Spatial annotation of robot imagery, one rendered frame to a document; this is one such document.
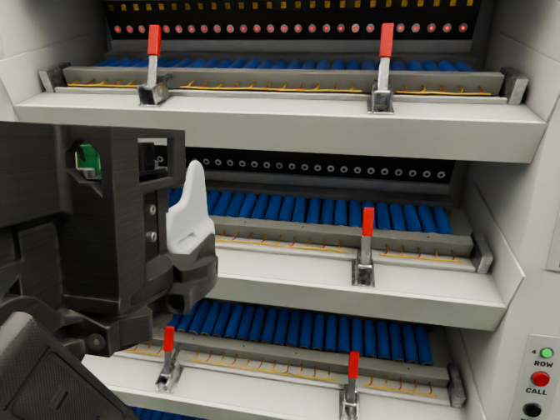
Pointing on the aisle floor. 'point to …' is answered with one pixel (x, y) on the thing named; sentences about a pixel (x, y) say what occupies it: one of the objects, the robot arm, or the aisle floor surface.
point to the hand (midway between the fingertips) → (192, 230)
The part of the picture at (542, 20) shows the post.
